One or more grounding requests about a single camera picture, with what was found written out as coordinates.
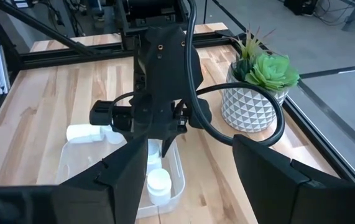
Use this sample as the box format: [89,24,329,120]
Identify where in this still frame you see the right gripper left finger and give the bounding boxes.
[52,133,149,224]

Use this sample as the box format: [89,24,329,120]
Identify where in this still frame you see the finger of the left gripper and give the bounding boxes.
[160,136,180,158]

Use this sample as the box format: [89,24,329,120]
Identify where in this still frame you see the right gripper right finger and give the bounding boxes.
[233,134,355,224]

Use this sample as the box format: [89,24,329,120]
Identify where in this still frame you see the white plastic pill bottle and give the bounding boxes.
[66,123,105,144]
[146,168,172,206]
[102,126,125,146]
[147,139,163,172]

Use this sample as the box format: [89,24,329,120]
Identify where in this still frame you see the clear plastic basket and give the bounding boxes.
[55,136,187,220]

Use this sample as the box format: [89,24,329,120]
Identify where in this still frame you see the white grey triangle-pattern pot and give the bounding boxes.
[221,60,290,134]

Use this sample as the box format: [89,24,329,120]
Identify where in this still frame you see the spiky green plant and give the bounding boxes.
[231,24,276,83]

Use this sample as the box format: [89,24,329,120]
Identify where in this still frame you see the green succulent plant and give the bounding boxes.
[244,52,301,91]

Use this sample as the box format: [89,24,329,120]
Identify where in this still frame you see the black floor box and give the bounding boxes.
[284,0,320,16]

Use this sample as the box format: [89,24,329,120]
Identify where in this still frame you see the thick black camera cable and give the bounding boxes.
[183,0,286,147]

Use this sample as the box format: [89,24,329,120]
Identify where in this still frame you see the black table frame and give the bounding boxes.
[0,29,355,186]

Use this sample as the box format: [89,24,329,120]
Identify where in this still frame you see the black diagonal frame strut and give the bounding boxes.
[0,0,102,57]

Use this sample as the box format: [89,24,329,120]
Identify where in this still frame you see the silver aluminium bracket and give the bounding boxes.
[0,39,12,96]

